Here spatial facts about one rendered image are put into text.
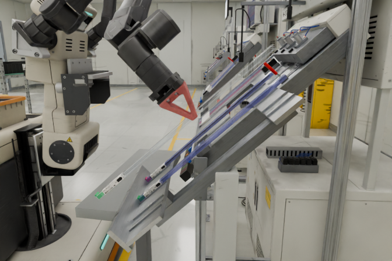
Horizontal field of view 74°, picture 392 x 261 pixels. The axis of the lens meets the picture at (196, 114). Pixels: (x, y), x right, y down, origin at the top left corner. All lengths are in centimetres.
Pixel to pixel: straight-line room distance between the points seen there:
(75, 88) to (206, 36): 880
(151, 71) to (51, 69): 72
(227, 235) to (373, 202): 64
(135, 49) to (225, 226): 51
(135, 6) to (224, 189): 50
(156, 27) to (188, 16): 933
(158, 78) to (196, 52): 922
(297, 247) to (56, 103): 113
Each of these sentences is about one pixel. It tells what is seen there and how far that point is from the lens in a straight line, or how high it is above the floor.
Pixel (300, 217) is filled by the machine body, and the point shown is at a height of 51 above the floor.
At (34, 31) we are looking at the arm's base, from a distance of 101.
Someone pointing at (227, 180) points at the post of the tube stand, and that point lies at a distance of 70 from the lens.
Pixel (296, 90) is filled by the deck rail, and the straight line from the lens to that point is 97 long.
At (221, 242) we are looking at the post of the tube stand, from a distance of 80.
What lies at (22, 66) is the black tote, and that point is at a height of 102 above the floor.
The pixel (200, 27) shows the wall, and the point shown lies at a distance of 978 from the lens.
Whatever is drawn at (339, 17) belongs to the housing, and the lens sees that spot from 103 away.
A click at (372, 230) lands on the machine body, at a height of 46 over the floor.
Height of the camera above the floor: 111
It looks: 12 degrees down
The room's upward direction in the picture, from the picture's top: straight up
